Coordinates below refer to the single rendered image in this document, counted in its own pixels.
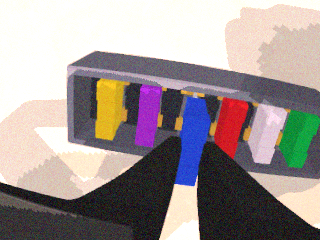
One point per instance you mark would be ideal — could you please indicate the red fuse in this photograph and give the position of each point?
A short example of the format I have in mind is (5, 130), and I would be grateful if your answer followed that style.
(228, 129)

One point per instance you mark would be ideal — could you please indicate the purple fuse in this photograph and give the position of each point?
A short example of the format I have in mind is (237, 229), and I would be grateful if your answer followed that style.
(149, 104)

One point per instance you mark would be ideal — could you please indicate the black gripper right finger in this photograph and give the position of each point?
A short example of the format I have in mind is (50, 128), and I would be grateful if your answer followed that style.
(231, 205)

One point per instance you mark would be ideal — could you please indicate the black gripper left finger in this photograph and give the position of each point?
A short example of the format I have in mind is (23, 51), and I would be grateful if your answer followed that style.
(131, 207)

